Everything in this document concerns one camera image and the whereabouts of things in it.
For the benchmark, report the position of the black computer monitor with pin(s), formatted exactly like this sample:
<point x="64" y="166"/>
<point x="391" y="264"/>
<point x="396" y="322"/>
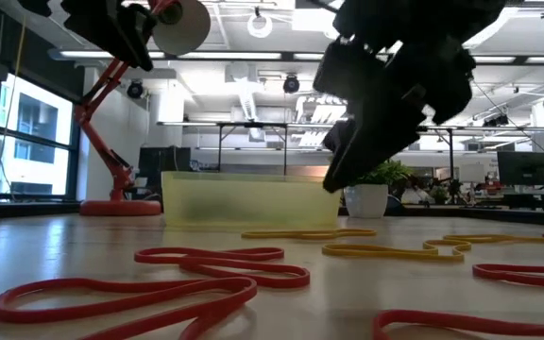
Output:
<point x="163" y="163"/>
<point x="522" y="167"/>

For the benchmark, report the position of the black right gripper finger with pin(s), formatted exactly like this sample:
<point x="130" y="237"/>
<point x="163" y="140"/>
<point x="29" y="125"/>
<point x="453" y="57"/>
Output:
<point x="338" y="137"/>
<point x="376" y="137"/>

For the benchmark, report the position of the red desk lamp white shade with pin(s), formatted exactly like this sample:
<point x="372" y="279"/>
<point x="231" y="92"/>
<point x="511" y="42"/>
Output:
<point x="121" y="208"/>

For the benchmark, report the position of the black table edge rail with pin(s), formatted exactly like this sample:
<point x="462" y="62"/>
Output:
<point x="489" y="215"/>

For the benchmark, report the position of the small green desk plant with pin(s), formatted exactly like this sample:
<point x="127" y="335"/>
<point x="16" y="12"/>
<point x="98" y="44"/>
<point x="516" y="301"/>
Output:
<point x="439" y="194"/>

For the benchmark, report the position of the window with black frame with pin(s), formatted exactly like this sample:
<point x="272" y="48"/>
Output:
<point x="40" y="113"/>

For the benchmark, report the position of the yellow translucent plastic bin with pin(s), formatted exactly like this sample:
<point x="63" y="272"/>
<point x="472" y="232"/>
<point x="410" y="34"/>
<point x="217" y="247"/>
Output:
<point x="253" y="203"/>

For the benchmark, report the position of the green plant in white pot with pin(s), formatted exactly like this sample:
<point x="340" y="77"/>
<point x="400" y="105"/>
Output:
<point x="366" y="200"/>

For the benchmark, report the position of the black track spotlight cluster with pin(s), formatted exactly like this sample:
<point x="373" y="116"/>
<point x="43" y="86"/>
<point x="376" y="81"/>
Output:
<point x="495" y="121"/>

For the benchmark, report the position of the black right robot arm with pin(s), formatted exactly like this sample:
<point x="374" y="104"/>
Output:
<point x="418" y="21"/>

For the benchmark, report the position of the black round ceiling speaker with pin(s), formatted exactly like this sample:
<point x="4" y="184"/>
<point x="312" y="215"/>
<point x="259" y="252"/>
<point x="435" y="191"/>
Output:
<point x="135" y="90"/>
<point x="291" y="84"/>

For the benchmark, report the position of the black metal frame stand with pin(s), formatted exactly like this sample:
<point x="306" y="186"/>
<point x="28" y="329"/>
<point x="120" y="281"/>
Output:
<point x="285" y="146"/>
<point x="451" y="151"/>

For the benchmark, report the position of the yellow rubber band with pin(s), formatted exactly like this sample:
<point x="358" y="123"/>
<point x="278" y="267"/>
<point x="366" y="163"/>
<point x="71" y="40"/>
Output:
<point x="447" y="238"/>
<point x="244" y="234"/>
<point x="327" y="250"/>

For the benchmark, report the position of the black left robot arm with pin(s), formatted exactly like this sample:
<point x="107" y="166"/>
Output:
<point x="36" y="5"/>

